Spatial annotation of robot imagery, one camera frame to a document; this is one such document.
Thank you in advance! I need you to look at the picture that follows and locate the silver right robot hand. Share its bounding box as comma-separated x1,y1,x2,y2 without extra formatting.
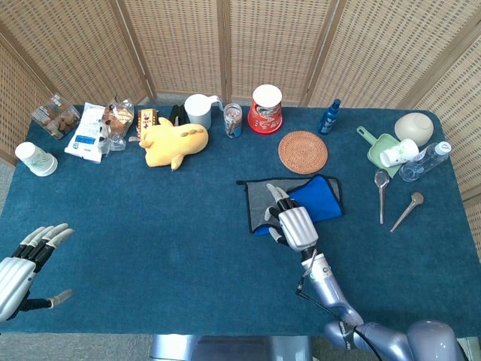
262,183,319,253

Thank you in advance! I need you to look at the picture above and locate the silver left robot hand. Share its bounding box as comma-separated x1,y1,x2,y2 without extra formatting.
0,223,75,323

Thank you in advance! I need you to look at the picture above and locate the grey and blue cloth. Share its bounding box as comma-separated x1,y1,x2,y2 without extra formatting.
235,174,344,238

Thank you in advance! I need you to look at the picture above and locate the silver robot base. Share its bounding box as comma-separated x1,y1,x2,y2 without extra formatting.
149,334,313,361

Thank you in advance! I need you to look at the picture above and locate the round woven rattan coaster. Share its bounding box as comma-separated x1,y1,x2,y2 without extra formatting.
278,130,329,175

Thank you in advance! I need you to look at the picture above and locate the shiny metal spoon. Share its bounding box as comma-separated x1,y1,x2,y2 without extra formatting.
374,169,391,225

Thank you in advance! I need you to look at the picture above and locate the green plastic scoop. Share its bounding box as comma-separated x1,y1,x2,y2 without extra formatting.
355,126,403,178

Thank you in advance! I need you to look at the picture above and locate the blue spray bottle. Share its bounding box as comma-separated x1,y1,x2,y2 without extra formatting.
316,99,342,135

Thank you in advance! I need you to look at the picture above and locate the red instant noodle cup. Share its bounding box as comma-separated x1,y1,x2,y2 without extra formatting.
247,84,283,135

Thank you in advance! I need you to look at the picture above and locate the brownish metal spoon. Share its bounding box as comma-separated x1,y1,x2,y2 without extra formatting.
389,192,425,233

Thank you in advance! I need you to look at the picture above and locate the white paper cup green print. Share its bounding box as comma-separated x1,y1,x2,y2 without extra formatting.
14,141,59,177
379,138,420,168

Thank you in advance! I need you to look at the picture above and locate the clear jar of biscuit sticks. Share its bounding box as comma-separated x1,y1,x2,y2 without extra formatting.
223,102,244,139

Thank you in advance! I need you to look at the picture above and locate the clear plastic water bottle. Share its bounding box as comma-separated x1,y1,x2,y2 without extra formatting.
398,141,452,183

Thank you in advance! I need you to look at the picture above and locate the blue tablecloth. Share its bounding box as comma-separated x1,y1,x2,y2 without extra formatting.
0,104,481,337

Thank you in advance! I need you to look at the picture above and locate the yellow plush toy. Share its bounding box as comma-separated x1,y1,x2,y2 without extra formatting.
138,117,210,172

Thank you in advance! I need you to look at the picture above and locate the beige bowl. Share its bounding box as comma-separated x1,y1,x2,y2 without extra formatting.
394,112,434,147

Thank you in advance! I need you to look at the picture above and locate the white and blue snack packet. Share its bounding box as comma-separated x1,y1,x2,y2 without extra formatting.
64,102,107,164

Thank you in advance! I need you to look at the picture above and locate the clear plastic box of muffins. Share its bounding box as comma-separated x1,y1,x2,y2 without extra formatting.
31,93,82,141

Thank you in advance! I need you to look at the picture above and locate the black object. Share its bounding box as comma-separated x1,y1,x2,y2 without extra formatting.
168,104,189,127

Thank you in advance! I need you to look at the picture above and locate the brown chocolate box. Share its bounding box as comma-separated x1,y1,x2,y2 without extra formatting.
137,108,159,142

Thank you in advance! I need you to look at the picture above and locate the clear bag of pastries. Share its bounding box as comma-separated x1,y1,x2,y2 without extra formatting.
101,96,135,152

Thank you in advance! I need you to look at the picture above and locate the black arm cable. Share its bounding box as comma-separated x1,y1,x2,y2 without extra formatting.
295,276,380,361

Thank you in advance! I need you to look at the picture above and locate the light blue handled mug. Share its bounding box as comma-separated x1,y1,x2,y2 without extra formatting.
183,93,224,131

